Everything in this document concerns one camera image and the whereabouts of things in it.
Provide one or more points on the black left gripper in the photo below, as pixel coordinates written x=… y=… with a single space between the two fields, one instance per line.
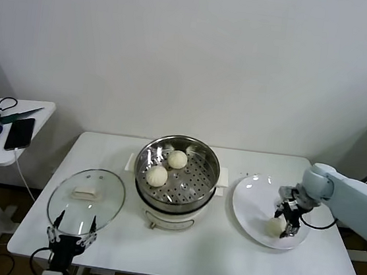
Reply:
x=65 y=245

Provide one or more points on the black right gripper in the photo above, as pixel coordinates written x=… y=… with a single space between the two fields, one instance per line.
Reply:
x=295 y=212

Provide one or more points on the white steamed baozi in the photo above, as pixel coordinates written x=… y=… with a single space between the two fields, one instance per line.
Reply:
x=177 y=159
x=157 y=175
x=275 y=226

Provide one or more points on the round glass pot lid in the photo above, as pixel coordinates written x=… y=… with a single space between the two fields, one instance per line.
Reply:
x=114 y=196

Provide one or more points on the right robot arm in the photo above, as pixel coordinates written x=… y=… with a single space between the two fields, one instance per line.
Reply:
x=355 y=200

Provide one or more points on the stainless steel steamer basket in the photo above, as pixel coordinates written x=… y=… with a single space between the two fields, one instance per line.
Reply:
x=206 y=170

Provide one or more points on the white round plate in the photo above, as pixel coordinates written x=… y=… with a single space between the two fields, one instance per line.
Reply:
x=252 y=201

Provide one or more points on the white electric cooker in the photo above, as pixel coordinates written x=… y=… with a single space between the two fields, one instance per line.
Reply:
x=167 y=218

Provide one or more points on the black smartphone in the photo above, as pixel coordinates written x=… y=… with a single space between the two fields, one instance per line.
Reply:
x=19 y=133

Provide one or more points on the green blade knife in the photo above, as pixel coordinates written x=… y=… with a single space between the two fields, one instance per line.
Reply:
x=11 y=118

